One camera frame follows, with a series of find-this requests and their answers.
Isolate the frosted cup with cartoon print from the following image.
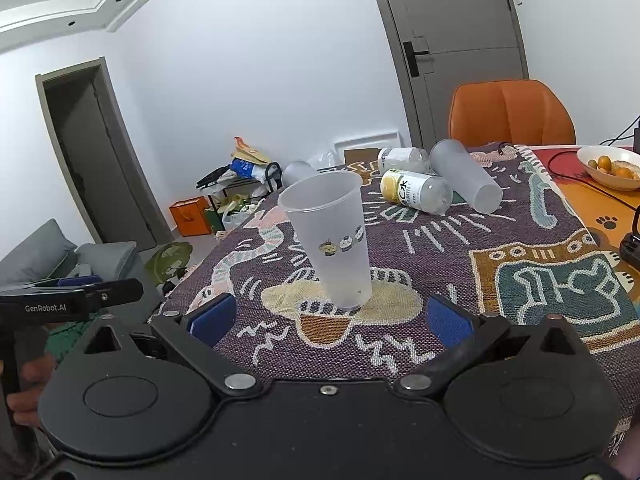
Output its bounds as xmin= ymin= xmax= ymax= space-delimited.
xmin=277 ymin=171 xmax=374 ymax=311

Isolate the yellow label plastic bottle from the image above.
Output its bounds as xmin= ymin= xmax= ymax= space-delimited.
xmin=380 ymin=168 xmax=454 ymax=214

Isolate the brown cardboard box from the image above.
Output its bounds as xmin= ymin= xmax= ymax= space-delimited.
xmin=344 ymin=147 xmax=380 ymax=165

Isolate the orange paper bag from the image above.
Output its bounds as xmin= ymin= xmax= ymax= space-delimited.
xmin=169 ymin=196 xmax=214 ymax=237

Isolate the green garment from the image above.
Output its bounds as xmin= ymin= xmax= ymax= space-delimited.
xmin=44 ymin=313 xmax=103 ymax=363

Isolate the white board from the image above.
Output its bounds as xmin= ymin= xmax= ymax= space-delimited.
xmin=332 ymin=130 xmax=401 ymax=162

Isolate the white plastic bag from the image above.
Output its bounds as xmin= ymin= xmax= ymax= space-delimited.
xmin=221 ymin=200 xmax=266 ymax=232

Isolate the large plain frosted cup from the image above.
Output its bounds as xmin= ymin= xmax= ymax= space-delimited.
xmin=429 ymin=139 xmax=504 ymax=215

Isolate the black device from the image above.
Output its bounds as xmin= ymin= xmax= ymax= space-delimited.
xmin=620 ymin=232 xmax=640 ymax=267

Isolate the black cable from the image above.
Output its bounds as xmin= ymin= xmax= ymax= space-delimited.
xmin=546 ymin=147 xmax=640 ymax=212

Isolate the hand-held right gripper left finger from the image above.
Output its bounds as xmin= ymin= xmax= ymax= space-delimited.
xmin=80 ymin=292 xmax=263 ymax=402

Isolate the black door handle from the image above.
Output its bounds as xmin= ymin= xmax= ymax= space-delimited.
xmin=403 ymin=40 xmax=430 ymax=78

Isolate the dark grey door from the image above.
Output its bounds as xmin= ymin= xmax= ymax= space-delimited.
xmin=35 ymin=57 xmax=174 ymax=254

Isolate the grey sofa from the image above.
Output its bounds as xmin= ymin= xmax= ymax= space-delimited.
xmin=0 ymin=218 xmax=162 ymax=311

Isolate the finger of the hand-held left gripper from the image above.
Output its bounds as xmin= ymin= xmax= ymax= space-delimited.
xmin=56 ymin=275 xmax=104 ymax=289
xmin=82 ymin=279 xmax=145 ymax=314

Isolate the person's left hand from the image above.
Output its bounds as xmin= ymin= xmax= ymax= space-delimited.
xmin=6 ymin=354 xmax=57 ymax=427

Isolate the orange paw print tablecloth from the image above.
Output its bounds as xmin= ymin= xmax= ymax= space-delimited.
xmin=530 ymin=146 xmax=640 ymax=311

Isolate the green plush cushion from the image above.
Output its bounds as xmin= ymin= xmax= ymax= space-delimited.
xmin=145 ymin=241 xmax=194 ymax=287

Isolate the yellow paper bag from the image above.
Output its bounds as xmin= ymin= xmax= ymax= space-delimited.
xmin=230 ymin=136 xmax=272 ymax=166

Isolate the white label plastic bottle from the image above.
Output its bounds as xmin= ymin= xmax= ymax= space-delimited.
xmin=377 ymin=146 xmax=434 ymax=176

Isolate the white bowl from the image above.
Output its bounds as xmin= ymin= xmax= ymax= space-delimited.
xmin=576 ymin=145 xmax=640 ymax=191

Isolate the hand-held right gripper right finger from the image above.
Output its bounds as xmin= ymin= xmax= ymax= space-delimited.
xmin=394 ymin=294 xmax=597 ymax=402

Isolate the black rack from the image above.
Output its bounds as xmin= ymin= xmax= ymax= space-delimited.
xmin=196 ymin=162 xmax=282 ymax=233

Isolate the blue and white bag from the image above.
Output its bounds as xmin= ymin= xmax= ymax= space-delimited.
xmin=229 ymin=157 xmax=270 ymax=184

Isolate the printed woven blanket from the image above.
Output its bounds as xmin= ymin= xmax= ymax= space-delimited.
xmin=150 ymin=144 xmax=640 ymax=456

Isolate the small plain frosted cup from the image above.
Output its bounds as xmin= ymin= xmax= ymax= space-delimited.
xmin=281 ymin=160 xmax=321 ymax=190

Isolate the orange chair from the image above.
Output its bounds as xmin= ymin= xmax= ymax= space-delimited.
xmin=448 ymin=80 xmax=577 ymax=149

